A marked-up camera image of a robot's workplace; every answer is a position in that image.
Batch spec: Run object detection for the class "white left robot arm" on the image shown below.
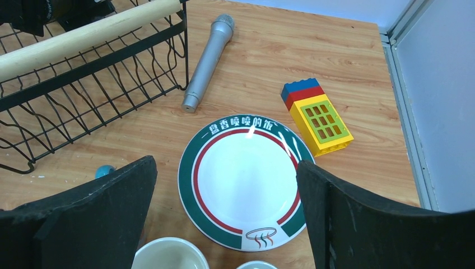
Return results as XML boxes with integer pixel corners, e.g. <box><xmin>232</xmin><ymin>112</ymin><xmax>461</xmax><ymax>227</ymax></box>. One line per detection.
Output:
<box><xmin>1</xmin><ymin>0</ymin><xmax>115</xmax><ymax>36</ymax></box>

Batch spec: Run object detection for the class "light blue mug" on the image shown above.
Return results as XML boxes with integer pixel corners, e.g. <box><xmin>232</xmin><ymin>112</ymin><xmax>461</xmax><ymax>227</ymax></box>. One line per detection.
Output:
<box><xmin>95</xmin><ymin>165</ymin><xmax>116</xmax><ymax>179</ymax></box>

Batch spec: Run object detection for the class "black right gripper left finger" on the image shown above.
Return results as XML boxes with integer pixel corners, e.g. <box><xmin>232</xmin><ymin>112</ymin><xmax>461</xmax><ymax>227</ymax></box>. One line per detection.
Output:
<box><xmin>1</xmin><ymin>156</ymin><xmax>157</xmax><ymax>268</ymax></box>

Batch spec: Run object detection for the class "black wire dish rack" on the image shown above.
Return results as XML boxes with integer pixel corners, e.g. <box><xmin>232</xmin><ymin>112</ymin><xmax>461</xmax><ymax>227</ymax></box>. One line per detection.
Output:
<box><xmin>1</xmin><ymin>1</ymin><xmax>189</xmax><ymax>174</ymax></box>

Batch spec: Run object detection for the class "white plate dark striped rim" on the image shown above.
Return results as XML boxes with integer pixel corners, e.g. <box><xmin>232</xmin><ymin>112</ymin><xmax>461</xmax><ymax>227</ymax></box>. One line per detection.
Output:
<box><xmin>178</xmin><ymin>114</ymin><xmax>313</xmax><ymax>252</ymax></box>

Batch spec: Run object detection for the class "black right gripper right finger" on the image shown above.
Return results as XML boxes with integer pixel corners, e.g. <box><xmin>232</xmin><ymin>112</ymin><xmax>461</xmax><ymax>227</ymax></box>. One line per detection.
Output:
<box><xmin>296</xmin><ymin>160</ymin><xmax>474</xmax><ymax>268</ymax></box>

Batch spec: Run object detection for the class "small mauve cup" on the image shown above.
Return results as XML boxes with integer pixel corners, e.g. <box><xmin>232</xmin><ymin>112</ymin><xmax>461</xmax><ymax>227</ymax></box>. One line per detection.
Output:
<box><xmin>236</xmin><ymin>261</ymin><xmax>277</xmax><ymax>269</ymax></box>

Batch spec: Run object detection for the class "pink cup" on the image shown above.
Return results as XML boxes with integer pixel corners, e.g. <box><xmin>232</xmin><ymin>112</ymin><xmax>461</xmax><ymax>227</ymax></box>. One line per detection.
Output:
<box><xmin>131</xmin><ymin>237</ymin><xmax>209</xmax><ymax>269</ymax></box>

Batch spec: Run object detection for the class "colourful toy brick block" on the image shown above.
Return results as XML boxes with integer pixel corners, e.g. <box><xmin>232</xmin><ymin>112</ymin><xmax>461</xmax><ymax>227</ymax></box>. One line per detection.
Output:
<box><xmin>281</xmin><ymin>78</ymin><xmax>354</xmax><ymax>157</ymax></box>

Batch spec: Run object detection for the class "grey cylindrical handle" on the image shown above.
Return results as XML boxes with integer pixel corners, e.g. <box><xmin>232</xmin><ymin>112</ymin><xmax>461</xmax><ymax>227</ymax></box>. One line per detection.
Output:
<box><xmin>181</xmin><ymin>14</ymin><xmax>235</xmax><ymax>113</ymax></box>

